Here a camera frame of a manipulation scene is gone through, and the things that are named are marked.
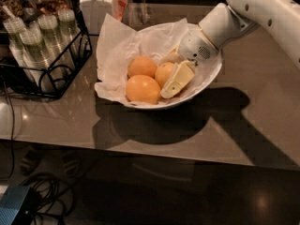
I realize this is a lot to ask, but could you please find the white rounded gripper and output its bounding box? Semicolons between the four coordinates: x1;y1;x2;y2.
158;25;218;98

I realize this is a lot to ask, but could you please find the orange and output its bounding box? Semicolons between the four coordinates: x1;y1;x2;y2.
127;55;158;78
155;62;174;87
126;75;160;104

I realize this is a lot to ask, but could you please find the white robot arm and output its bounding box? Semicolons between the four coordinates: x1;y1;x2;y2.
161;0;300;98

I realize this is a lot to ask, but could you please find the white ceramic bowl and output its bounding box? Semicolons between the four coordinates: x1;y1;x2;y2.
120;22;223;111

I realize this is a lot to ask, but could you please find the white paper liner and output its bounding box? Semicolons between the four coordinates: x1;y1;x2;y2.
95;15;191;106

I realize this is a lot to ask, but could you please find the orange white packet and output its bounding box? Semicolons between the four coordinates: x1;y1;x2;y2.
112;0;128;21

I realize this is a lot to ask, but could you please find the white lidded jar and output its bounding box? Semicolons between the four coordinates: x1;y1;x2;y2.
80;0;116;35

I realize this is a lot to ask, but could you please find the clear plastic cup stack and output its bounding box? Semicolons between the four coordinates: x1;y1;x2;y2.
37;14;68;65
20;27;53;83
3;17;26;67
58;8;80;41

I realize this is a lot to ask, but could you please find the blue grey box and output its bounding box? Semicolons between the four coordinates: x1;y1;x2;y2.
0;186;32;225

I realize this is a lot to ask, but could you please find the black wire basket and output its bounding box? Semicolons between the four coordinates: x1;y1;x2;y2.
0;0;92;98

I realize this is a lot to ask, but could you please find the thin black hanging cable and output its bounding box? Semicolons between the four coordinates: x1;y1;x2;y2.
0;75;17;180

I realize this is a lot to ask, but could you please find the black cable coil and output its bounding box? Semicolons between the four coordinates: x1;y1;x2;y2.
18;172;78;225

